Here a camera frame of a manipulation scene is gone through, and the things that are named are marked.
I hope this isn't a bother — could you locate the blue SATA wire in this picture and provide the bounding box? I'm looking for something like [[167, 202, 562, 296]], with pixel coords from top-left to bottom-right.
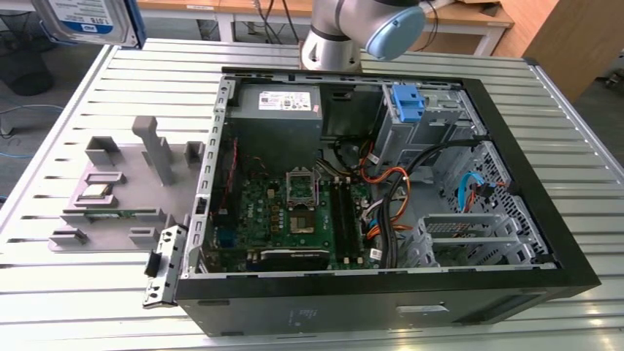
[[455, 170, 489, 214]]

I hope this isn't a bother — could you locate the hard disk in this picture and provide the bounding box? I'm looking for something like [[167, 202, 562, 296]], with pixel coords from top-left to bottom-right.
[[30, 0, 147, 51]]

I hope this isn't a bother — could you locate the silver disk bay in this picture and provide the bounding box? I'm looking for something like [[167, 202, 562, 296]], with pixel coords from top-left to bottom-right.
[[403, 213, 555, 271]]

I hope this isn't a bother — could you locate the metal socket cover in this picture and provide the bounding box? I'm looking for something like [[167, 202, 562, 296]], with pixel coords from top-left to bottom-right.
[[283, 166, 323, 210]]

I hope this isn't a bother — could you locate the CPU socket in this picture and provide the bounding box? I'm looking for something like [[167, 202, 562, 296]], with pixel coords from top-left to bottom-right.
[[287, 213, 318, 235]]

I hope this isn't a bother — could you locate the black RAM slot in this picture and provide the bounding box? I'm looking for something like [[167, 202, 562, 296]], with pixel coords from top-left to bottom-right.
[[342, 176, 365, 265], [329, 176, 350, 265]]

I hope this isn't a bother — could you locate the grey power supply unit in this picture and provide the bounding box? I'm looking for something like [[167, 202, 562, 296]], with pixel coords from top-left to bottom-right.
[[226, 83, 326, 173]]

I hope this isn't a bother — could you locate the black case fan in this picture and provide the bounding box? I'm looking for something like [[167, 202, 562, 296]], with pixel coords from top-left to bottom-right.
[[213, 135, 241, 217]]

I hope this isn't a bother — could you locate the green motherboard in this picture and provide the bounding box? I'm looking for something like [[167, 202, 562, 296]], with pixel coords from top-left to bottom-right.
[[201, 166, 386, 273]]

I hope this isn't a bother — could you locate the black graphics card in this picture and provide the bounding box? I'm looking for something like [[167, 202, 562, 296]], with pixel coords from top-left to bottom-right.
[[245, 247, 329, 272]]

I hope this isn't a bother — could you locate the blue plastic drive carrier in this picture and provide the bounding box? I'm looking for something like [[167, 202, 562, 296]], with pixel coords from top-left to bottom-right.
[[390, 84, 426, 124]]

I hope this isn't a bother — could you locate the silver drive cage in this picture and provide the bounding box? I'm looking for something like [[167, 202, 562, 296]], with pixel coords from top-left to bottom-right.
[[374, 83, 487, 173]]

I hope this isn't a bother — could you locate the grey parts rack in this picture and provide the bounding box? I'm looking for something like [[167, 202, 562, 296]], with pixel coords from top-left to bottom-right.
[[46, 116, 206, 254]]

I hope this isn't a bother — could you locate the black PC case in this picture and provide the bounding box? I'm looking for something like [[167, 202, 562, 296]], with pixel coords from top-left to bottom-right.
[[171, 67, 601, 338]]

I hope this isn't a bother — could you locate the green RAM stick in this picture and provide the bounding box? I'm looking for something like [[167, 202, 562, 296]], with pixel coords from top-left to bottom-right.
[[61, 207, 165, 221]]

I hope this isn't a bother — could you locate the wooden top workbench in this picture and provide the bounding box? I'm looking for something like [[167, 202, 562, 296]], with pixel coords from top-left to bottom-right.
[[135, 0, 517, 56]]

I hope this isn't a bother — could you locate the silver CPU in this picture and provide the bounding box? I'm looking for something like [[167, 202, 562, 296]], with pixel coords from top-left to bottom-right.
[[78, 184, 115, 199]]

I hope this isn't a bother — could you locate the wooden cabinet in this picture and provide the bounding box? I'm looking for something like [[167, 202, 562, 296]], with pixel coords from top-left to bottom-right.
[[519, 0, 624, 106]]

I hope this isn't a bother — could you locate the black mesh trash bin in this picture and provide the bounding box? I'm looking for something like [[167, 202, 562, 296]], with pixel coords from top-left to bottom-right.
[[0, 10, 55, 97]]

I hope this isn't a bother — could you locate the red black twisted wire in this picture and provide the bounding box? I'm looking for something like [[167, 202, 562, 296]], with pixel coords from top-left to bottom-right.
[[207, 137, 241, 217]]

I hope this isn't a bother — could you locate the orange wire bundle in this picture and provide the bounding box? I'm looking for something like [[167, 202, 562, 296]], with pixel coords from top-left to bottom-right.
[[357, 146, 415, 250]]

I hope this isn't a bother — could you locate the silver slot retainer bracket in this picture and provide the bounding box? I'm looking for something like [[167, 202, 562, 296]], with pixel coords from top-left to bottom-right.
[[139, 222, 190, 311]]

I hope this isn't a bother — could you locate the blue floor cable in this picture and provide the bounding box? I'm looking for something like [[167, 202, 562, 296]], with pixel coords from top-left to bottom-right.
[[0, 103, 65, 161]]

